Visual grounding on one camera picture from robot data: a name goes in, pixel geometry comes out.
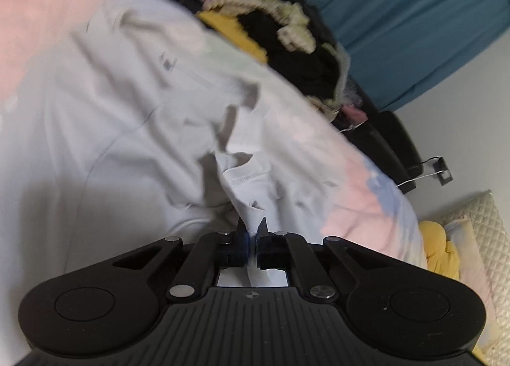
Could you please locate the yellow garment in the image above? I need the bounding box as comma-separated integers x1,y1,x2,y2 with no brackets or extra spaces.
197,11,268,65

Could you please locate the yellow pillow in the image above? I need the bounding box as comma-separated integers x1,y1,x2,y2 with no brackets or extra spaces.
418,220,463,284

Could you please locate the white charger cable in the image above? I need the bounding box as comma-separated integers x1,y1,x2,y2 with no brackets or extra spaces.
396,169,448,188

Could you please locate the wall socket with charger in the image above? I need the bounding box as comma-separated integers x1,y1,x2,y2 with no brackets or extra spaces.
422,157,455,186

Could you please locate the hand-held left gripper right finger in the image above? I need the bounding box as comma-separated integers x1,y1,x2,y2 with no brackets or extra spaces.
255,217,394,303

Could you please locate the quilted cream pillow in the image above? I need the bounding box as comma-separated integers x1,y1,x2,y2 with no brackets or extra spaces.
438,190,510,366

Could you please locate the pink cloth on sofa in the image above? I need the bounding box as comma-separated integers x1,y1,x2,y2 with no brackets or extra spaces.
340,105,368,125

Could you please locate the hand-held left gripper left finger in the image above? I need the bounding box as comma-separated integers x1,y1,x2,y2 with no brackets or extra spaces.
113,217,251,303

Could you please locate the wide blue curtain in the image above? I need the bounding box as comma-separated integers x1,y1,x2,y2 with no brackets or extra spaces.
165,0,510,112

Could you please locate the pastel pillow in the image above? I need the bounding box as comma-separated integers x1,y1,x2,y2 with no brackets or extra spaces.
444,217,499,351

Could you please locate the light grey t-shirt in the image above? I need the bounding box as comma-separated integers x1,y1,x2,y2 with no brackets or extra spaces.
0,0,331,288

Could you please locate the pile of dark clothes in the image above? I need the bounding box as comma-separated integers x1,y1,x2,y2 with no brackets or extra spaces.
175,0,368,128

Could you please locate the cream knit garment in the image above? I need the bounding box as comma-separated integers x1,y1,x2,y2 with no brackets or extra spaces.
201,0,352,109

